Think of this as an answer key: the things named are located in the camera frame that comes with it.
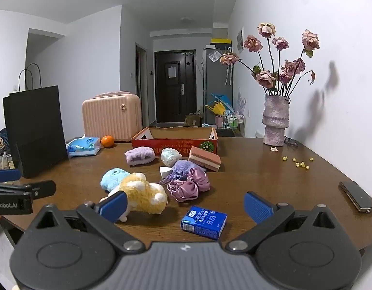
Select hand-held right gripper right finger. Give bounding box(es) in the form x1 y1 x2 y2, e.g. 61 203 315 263
226 191 345 253

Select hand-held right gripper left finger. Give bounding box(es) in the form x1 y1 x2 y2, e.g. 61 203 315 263
29 191 146 253

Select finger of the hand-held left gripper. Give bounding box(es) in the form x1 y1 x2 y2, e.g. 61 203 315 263
0 169 22 183
0 180 56 200

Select blue plush toy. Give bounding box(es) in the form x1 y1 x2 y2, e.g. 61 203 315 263
100 167 132 193

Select yellow plush toy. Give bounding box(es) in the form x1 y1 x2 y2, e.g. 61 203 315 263
99 172 169 222

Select pink layered sponge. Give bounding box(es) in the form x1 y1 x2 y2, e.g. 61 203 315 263
188 146 222 173

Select purple woven pouch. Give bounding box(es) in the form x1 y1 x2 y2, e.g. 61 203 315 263
159 160 198 185

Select orange cardboard box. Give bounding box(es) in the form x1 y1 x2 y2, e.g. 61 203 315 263
132 126 218 158

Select blue tissue packet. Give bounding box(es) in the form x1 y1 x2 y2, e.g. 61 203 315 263
181 206 228 240

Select purple fluffy headband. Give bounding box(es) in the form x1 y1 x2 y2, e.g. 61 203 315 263
125 146 156 167

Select blue wet wipes pack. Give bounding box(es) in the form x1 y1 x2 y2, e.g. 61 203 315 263
66 137 101 158

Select black paper bag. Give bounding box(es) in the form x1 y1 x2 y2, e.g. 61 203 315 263
3 63 69 179

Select scattered yellow crumbs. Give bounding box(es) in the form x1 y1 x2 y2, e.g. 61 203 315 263
282 156 315 170

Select purple satin scrunchie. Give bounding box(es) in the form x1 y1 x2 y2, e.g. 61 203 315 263
167 167 211 202

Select pale blue wrapped puff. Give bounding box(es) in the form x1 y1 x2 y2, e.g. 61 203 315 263
161 148 182 167

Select pink textured vase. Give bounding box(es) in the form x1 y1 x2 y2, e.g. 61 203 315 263
262 94 291 146

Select pink ribbed suitcase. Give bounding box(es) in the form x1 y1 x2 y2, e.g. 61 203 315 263
82 91 143 142

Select black phone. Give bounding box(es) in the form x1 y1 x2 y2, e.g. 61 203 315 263
339 181 372 212

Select yellow bag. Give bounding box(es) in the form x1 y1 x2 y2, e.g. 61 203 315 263
205 101 224 115

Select brown cardboard box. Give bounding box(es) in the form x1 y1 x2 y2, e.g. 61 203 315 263
185 113 204 126

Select dark entrance door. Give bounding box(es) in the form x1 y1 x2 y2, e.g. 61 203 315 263
154 50 196 123

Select dried pink roses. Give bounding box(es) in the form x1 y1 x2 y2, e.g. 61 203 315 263
220 22 321 97

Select grey refrigerator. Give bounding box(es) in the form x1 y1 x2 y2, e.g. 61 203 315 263
203 45 234 126

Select white folded umbrella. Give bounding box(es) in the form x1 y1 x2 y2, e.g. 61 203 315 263
225 48 234 86

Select wire cart with bottles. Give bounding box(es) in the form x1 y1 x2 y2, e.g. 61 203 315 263
223 111 245 136

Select blue folded frame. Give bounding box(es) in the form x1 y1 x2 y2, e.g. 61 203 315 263
211 93 235 112

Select interior door frame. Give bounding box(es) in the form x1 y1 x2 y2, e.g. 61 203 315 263
135 44 148 126

